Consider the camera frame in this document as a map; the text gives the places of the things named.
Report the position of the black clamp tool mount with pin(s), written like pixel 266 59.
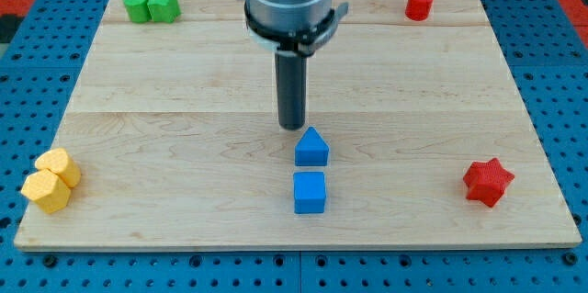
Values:
pixel 302 43

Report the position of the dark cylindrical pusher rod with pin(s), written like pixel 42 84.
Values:
pixel 291 91

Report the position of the blue triangle block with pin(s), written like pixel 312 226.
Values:
pixel 312 149

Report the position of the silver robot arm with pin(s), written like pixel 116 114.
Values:
pixel 293 30

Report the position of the blue cube block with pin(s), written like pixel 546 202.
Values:
pixel 309 191

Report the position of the red cylinder block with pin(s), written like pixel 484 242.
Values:
pixel 418 10

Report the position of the green star block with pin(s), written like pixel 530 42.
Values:
pixel 164 10

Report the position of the wooden board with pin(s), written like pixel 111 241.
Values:
pixel 396 134

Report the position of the green cylinder block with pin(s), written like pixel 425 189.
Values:
pixel 137 10

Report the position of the red star block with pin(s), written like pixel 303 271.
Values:
pixel 487 182

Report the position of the yellow heart block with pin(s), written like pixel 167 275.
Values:
pixel 59 162

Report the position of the yellow hexagon block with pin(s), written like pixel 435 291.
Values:
pixel 46 190

